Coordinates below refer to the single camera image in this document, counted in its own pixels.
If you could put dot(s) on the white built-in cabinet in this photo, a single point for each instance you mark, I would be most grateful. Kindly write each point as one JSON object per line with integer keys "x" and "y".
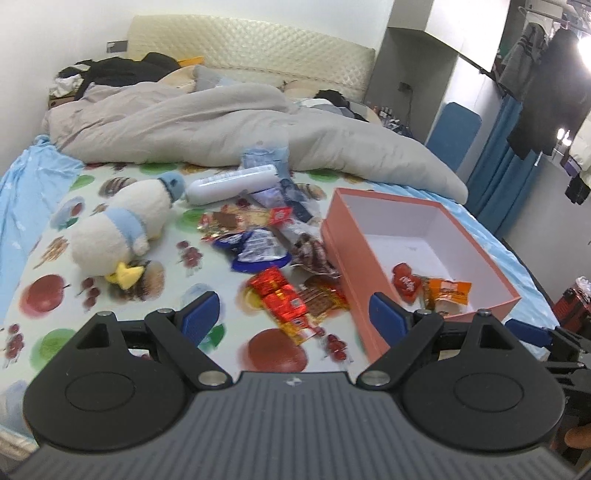
{"x": 415, "y": 60}

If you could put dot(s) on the pink cardboard box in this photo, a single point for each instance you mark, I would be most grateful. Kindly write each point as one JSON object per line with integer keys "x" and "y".
{"x": 406, "y": 230}

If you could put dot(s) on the fruit print mat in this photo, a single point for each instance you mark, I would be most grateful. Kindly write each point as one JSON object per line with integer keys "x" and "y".
{"x": 55, "y": 258}

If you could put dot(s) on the light blue plastic bag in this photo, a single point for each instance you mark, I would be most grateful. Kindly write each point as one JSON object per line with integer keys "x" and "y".
{"x": 263, "y": 157}

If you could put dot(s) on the beige pillow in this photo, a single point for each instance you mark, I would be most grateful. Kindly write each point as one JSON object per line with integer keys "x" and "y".
{"x": 300, "y": 87}

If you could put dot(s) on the black wall plug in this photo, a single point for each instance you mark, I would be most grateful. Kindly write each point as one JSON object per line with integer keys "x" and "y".
{"x": 406, "y": 86}

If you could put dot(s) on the white plush duck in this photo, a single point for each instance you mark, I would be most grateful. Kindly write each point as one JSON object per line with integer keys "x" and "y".
{"x": 124, "y": 217}

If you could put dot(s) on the small red snack packet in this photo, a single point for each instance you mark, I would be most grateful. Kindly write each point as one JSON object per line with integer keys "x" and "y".
{"x": 281, "y": 215}

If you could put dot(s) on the brown gold snack packet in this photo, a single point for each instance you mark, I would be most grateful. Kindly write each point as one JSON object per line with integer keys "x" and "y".
{"x": 231, "y": 221}

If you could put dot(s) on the brown white striped snack packet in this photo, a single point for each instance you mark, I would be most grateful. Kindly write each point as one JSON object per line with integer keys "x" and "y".
{"x": 314, "y": 254}

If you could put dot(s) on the red gold snack packet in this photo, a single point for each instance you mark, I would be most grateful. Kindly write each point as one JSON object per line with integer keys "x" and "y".
{"x": 286, "y": 302}
{"x": 272, "y": 280}
{"x": 302, "y": 330}

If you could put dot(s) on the pile of black clothes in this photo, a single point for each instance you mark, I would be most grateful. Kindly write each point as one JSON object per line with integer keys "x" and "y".
{"x": 124, "y": 69}

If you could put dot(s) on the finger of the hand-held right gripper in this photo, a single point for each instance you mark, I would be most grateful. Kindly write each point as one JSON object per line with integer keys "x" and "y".
{"x": 531, "y": 333}

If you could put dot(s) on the grey duvet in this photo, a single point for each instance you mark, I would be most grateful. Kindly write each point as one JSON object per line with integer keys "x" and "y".
{"x": 207, "y": 124}

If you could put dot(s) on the red storage crate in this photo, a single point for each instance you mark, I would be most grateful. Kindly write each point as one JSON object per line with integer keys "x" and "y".
{"x": 577, "y": 309}

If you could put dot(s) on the orange snack packet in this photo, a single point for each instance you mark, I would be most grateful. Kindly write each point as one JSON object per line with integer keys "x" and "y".
{"x": 448, "y": 293}

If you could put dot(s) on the red candy packet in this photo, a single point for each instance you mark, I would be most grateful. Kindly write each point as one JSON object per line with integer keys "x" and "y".
{"x": 407, "y": 282}

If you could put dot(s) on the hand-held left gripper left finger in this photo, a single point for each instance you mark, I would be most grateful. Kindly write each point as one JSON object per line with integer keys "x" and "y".
{"x": 201, "y": 316}

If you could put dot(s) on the white plastic bottle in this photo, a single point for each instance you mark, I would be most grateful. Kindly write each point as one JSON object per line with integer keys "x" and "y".
{"x": 231, "y": 184}

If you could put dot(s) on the blue padded chair back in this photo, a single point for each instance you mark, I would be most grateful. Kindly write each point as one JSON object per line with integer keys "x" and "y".
{"x": 455, "y": 134}

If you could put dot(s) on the blue curtain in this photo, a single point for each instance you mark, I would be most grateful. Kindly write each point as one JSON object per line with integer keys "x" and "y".
{"x": 498, "y": 175}

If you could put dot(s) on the blue white snack packet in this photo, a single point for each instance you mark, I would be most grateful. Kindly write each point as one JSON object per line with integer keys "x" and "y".
{"x": 254, "y": 251}

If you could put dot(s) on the dark blue snack packet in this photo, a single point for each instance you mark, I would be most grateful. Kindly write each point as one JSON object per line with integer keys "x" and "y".
{"x": 295, "y": 198}

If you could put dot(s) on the grey wall socket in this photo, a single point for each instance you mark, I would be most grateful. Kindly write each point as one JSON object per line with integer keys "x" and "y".
{"x": 116, "y": 46}

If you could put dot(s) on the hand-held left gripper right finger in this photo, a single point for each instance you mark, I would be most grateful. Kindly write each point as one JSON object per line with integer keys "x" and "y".
{"x": 388, "y": 318}

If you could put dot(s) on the cream quilted headboard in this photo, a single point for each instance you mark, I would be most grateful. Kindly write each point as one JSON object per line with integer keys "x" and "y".
{"x": 258, "y": 50}

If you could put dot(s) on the white crumpled garment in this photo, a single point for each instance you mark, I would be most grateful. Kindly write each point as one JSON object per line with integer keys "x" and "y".
{"x": 64, "y": 85}

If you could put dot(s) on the person's right hand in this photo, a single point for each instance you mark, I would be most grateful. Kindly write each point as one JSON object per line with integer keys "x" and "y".
{"x": 579, "y": 438}

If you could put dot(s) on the hanging black garment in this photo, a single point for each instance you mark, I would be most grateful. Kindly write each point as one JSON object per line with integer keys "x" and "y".
{"x": 554, "y": 92}

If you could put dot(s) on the hanging grey striped garment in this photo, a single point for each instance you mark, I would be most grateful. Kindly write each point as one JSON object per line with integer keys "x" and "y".
{"x": 521, "y": 60}

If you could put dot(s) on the clear packet of brown snacks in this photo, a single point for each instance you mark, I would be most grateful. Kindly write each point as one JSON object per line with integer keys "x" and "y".
{"x": 323, "y": 297}

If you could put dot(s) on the cluster of small cosmetic bottles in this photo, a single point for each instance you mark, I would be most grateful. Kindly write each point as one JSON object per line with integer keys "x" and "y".
{"x": 390, "y": 117}

